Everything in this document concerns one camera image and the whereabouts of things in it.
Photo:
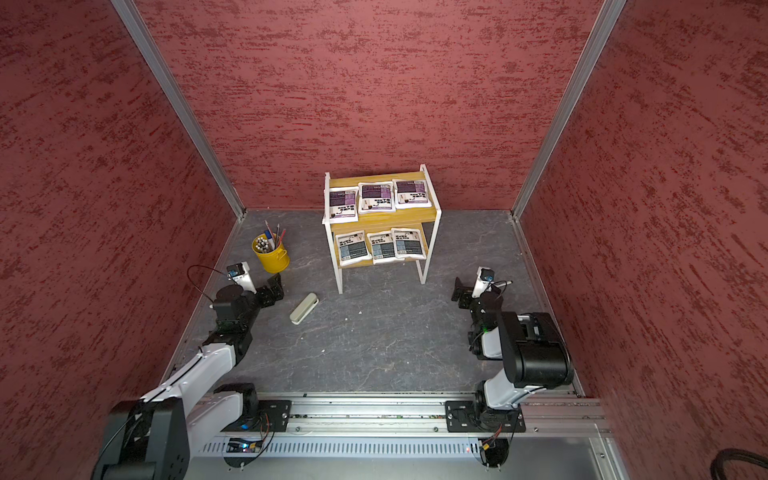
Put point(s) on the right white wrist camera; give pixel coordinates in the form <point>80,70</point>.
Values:
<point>485,279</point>

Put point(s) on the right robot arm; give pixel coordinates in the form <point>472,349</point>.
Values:
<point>529,346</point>

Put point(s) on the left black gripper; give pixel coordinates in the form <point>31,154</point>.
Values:
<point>269,300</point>

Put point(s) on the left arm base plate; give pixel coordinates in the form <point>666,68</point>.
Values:
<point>264,417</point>

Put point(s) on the beige eraser block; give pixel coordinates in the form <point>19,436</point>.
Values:
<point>304,308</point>

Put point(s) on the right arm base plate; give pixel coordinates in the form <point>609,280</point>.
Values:
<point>466,416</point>

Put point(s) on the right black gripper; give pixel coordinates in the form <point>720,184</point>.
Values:
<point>466,295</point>

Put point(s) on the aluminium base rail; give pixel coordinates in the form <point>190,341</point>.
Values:
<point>547,414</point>

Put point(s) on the purple coffee bag bottom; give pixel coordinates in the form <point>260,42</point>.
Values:
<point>411,194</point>

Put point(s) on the pens in bucket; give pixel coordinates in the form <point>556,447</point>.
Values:
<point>269,236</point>

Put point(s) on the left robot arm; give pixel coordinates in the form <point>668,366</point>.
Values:
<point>156,436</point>

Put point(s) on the white frame wooden shelf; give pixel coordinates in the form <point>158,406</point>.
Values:
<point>426,220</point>

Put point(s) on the yellow pen bucket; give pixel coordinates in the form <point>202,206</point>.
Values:
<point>271,253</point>

